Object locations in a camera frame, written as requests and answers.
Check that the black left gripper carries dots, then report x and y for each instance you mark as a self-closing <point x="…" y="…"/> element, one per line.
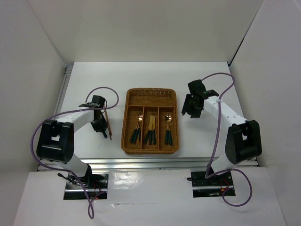
<point x="103" y="125"/>

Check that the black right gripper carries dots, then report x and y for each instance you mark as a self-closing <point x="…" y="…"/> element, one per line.
<point x="195" y="114"/>

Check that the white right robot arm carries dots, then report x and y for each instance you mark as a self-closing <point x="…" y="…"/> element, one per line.
<point x="243" y="139"/>

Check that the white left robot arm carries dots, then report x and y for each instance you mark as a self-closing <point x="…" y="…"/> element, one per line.
<point x="56" y="141"/>

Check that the wicker cutlery tray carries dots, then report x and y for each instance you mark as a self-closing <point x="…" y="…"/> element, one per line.
<point x="151" y="101"/>

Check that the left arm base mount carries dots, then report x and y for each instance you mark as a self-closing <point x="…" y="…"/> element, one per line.
<point x="97" y="188"/>

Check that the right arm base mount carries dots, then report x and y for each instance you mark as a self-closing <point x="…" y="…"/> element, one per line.
<point x="212" y="187"/>

